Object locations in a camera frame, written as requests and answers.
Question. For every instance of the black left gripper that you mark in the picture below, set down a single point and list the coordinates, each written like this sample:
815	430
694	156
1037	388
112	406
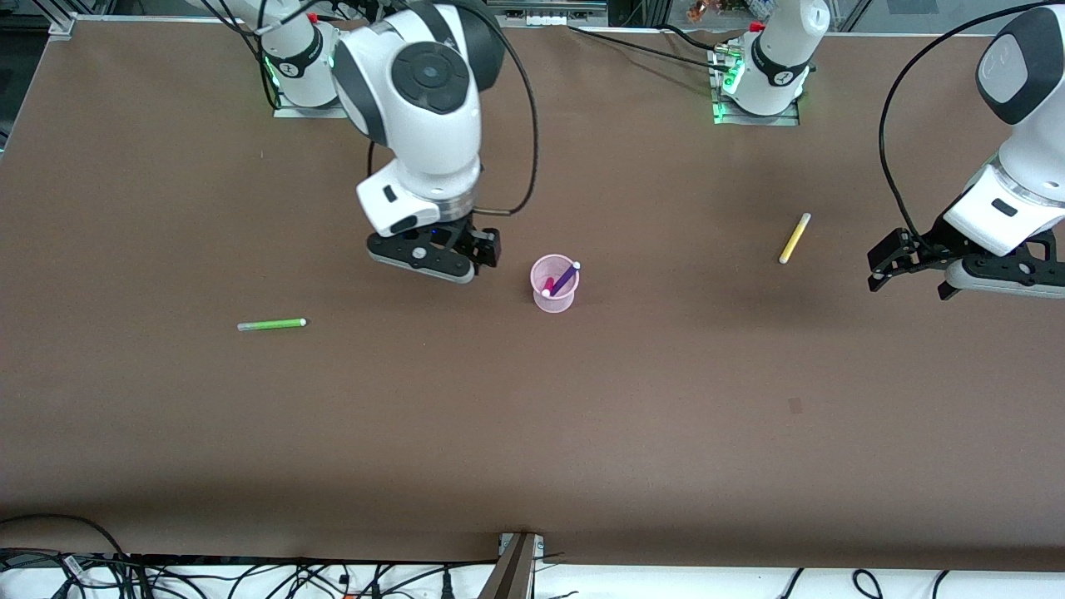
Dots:
930	244

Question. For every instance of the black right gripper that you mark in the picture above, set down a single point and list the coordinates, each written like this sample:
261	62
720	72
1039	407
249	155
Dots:
468	234

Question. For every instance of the pink highlighter pen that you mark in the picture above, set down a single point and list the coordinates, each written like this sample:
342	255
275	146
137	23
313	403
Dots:
547	285

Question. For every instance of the purple highlighter pen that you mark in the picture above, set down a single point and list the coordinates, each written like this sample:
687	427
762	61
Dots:
566	277

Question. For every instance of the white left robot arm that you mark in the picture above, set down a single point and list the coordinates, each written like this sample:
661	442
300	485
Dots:
1023	166

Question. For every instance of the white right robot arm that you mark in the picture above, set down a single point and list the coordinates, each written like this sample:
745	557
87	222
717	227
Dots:
433	125

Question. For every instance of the pink mesh pen holder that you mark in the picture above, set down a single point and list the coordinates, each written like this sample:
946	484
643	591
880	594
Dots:
559	304

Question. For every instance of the yellow highlighter pen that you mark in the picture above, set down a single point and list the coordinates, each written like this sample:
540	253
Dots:
795	239

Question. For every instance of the green highlighter pen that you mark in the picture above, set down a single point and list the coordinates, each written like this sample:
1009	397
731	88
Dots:
270	324

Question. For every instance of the white power strip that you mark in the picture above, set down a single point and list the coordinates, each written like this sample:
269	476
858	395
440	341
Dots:
545	17

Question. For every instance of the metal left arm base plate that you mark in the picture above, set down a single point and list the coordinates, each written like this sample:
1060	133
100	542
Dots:
753	121

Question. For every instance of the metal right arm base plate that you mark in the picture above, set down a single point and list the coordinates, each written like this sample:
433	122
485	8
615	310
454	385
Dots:
291	112

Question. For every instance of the aluminium camera mount post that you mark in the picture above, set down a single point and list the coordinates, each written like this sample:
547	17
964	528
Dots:
516	574

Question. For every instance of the metal table corner bracket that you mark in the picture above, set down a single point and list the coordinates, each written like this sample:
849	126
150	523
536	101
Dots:
62	27

